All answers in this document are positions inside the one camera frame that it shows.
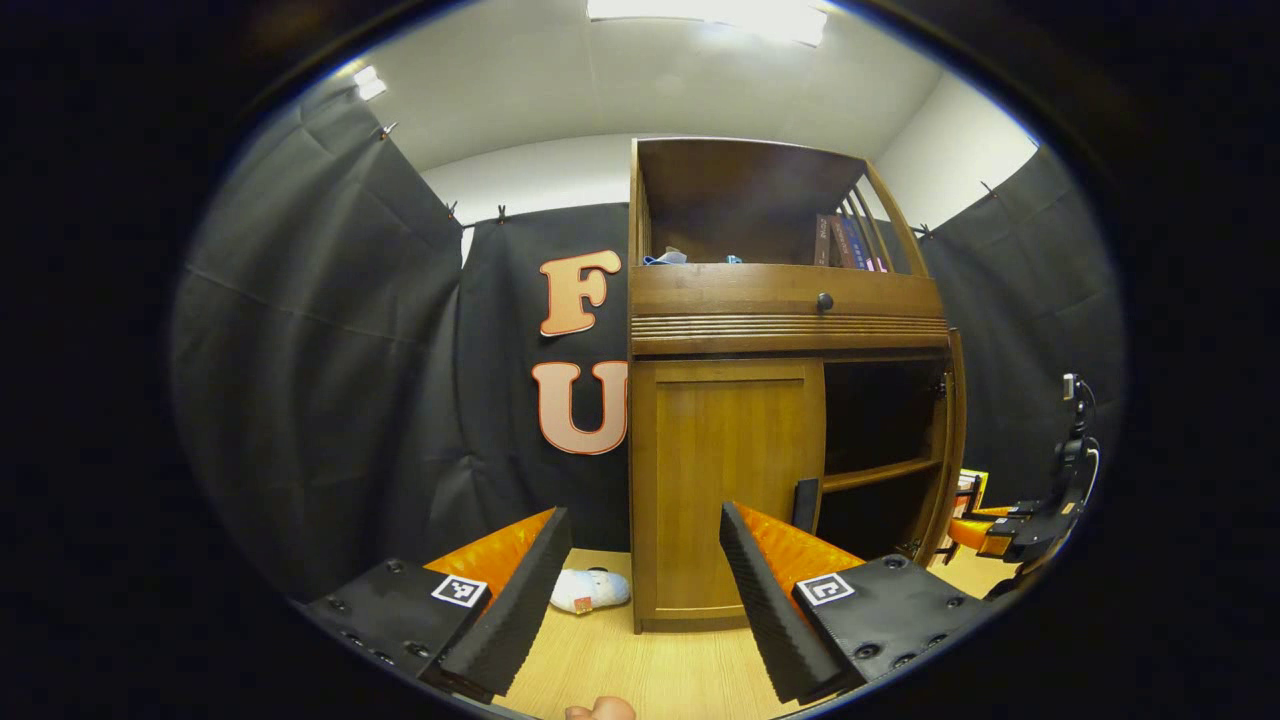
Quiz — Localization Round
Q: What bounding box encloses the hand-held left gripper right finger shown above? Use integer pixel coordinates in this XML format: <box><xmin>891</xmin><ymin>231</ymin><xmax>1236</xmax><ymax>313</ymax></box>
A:
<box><xmin>718</xmin><ymin>500</ymin><xmax>994</xmax><ymax>707</ymax></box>

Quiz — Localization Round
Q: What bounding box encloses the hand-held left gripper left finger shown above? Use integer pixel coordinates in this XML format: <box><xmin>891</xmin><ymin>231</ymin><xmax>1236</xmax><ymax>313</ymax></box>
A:
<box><xmin>304</xmin><ymin>506</ymin><xmax>574</xmax><ymax>705</ymax></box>

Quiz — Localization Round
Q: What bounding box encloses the wooden cabinet door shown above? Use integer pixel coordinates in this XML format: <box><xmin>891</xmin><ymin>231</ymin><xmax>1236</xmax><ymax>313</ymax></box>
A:
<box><xmin>915</xmin><ymin>330</ymin><xmax>968</xmax><ymax>567</ymax></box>
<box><xmin>630</xmin><ymin>358</ymin><xmax>827</xmax><ymax>633</ymax></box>

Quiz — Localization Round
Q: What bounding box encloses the wooden double-door shoe cabinet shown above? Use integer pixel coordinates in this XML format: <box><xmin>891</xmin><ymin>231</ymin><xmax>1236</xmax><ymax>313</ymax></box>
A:
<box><xmin>628</xmin><ymin>137</ymin><xmax>968</xmax><ymax>634</ymax></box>

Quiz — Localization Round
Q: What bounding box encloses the white plush toy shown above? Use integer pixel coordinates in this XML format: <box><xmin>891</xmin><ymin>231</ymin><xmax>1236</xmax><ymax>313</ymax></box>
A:
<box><xmin>549</xmin><ymin>567</ymin><xmax>632</xmax><ymax>615</ymax></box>

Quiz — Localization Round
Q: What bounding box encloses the wooden inner shelf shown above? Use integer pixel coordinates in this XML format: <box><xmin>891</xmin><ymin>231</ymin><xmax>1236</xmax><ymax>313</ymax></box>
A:
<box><xmin>822</xmin><ymin>457</ymin><xmax>943</xmax><ymax>494</ymax></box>

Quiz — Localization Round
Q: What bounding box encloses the black backdrop cloth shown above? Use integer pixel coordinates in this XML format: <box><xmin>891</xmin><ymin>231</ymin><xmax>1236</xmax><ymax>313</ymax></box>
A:
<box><xmin>170</xmin><ymin>85</ymin><xmax>1126</xmax><ymax>601</ymax></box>

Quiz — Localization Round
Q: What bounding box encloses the large ceiling light panel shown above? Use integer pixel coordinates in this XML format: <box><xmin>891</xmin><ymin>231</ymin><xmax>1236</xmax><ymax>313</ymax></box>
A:
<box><xmin>587</xmin><ymin>0</ymin><xmax>829</xmax><ymax>46</ymax></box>

